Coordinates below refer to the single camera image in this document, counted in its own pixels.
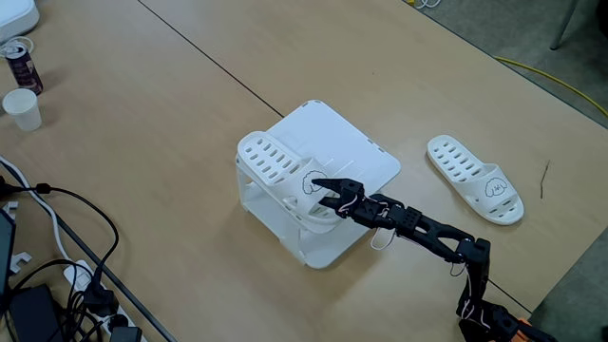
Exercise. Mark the grey metal chair leg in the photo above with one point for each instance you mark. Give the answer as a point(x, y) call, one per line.
point(563, 28)

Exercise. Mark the black plug-in power adapter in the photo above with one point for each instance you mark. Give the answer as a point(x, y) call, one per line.
point(126, 335)

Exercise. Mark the white slipper with dog print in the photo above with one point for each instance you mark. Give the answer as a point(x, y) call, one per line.
point(294, 183)
point(480, 183)

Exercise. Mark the white paper cup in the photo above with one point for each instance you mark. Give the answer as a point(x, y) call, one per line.
point(24, 111)

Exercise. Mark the white printed bracket part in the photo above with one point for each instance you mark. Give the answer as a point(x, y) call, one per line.
point(10, 208)
point(21, 260)

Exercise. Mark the white power strip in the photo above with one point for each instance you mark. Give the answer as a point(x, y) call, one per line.
point(78, 275)

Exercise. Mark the black power plug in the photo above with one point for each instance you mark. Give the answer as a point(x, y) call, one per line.
point(100, 301)

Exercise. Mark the dark laptop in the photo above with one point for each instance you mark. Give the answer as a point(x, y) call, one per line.
point(5, 252)

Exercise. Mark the white plastic shoe rack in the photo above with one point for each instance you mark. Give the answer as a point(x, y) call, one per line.
point(342, 138)

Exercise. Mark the purple drink can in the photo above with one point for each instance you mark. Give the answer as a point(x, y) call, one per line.
point(26, 73)

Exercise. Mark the white flat box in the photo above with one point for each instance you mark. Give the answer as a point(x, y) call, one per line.
point(14, 19)

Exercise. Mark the black power adapter brick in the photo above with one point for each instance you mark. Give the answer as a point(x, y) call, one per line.
point(35, 313)

